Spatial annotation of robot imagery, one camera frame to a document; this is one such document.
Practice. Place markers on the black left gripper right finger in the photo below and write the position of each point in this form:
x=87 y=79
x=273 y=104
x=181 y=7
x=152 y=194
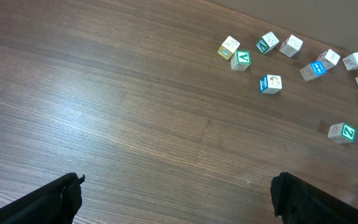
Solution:
x=297 y=201

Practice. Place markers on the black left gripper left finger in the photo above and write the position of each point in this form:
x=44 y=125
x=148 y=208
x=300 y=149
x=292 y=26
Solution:
x=56 y=202

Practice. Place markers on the wooden block blue H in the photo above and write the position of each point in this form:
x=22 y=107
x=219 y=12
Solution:
x=313 y=70

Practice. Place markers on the wooden block green Z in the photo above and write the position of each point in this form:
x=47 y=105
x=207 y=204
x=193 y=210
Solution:
x=342 y=133

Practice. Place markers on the wooden block drawing top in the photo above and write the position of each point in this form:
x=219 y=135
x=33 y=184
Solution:
x=270 y=84

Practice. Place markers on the plain wooden picture block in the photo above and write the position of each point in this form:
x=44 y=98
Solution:
x=329 y=59

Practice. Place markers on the wooden block green V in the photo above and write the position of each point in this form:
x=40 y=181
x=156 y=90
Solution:
x=240 y=60

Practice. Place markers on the wooden block yellow side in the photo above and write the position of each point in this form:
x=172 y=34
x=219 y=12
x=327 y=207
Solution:
x=351 y=61

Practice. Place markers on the wooden block teal side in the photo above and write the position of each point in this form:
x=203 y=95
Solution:
x=267 y=42

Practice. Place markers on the wooden block yellow edge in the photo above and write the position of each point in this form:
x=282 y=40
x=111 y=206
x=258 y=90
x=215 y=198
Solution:
x=228 y=47

